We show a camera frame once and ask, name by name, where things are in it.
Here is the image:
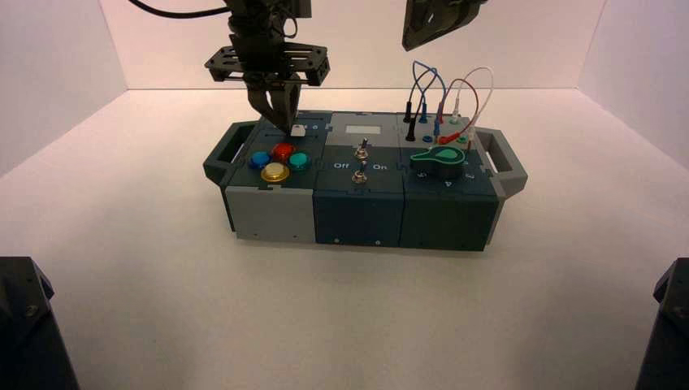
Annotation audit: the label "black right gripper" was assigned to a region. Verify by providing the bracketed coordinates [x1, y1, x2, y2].
[401, 0, 490, 53]

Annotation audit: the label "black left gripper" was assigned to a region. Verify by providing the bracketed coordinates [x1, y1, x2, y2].
[203, 32, 331, 136]

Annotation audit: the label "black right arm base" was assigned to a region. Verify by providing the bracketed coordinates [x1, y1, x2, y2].
[634, 258, 689, 390]

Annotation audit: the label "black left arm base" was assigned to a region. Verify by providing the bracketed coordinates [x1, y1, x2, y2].
[0, 256, 80, 390]

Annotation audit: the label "red push button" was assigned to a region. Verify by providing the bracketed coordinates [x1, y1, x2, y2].
[271, 142, 297, 163]

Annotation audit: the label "yellow push button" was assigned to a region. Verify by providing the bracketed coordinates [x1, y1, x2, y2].
[260, 162, 291, 184]

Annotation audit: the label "blue grey modular control box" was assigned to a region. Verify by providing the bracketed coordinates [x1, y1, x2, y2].
[201, 110, 529, 253]

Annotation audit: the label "green rotary pointer knob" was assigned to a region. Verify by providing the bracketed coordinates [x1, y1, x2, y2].
[409, 146, 467, 180]

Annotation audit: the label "blue jumper wire black plugs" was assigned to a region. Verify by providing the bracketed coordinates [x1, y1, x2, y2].
[403, 67, 438, 143]

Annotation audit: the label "red jumper wire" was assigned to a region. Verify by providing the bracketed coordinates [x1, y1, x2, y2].
[436, 77, 481, 146]

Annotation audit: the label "black cable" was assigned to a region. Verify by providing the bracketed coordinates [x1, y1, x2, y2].
[127, 0, 233, 20]

